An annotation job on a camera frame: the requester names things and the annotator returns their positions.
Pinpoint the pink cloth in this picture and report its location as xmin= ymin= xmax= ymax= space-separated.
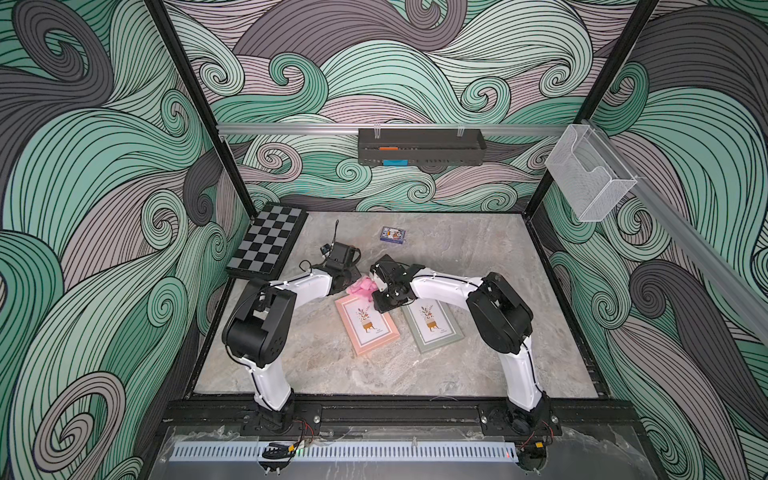
xmin=346 ymin=276 xmax=378 ymax=302

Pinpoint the pink picture frame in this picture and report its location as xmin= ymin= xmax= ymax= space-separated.
xmin=335 ymin=295 xmax=400 ymax=356

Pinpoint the green picture frame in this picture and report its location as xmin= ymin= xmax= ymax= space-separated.
xmin=401 ymin=299 xmax=464 ymax=354

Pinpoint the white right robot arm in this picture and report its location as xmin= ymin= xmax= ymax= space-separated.
xmin=370 ymin=255 xmax=550 ymax=436

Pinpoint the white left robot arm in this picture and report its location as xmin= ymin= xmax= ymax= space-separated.
xmin=222 ymin=242 xmax=361 ymax=413

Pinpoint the blue card box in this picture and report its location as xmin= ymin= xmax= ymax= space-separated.
xmin=379 ymin=226 xmax=406 ymax=244

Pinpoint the black and grey chessboard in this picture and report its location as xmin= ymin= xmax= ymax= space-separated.
xmin=226 ymin=203 xmax=308 ymax=281

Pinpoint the black wall tray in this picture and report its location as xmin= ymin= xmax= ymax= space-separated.
xmin=357 ymin=127 xmax=487 ymax=168

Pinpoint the aluminium rail back wall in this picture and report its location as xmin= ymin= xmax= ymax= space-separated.
xmin=217 ymin=122 xmax=568 ymax=137

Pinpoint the aluminium rail wall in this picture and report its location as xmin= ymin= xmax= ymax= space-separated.
xmin=580 ymin=120 xmax=767 ymax=345
xmin=217 ymin=122 xmax=568 ymax=137

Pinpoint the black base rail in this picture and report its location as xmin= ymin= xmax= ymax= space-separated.
xmin=161 ymin=394 xmax=639 ymax=439

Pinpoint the clear plastic wall holder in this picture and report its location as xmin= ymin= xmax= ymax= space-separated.
xmin=545 ymin=124 xmax=637 ymax=223

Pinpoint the white slotted cable duct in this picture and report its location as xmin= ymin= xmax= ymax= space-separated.
xmin=169 ymin=440 xmax=518 ymax=463

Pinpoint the black corner post left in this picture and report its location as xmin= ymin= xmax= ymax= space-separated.
xmin=144 ymin=0 xmax=258 ymax=222

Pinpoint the black corner post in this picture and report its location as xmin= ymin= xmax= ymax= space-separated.
xmin=523 ymin=0 xmax=659 ymax=226
xmin=144 ymin=0 xmax=258 ymax=222

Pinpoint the aluminium rail right wall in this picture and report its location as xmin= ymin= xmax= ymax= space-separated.
xmin=580 ymin=120 xmax=767 ymax=345

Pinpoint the black corner post right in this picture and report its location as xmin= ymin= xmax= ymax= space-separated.
xmin=523 ymin=0 xmax=659 ymax=226

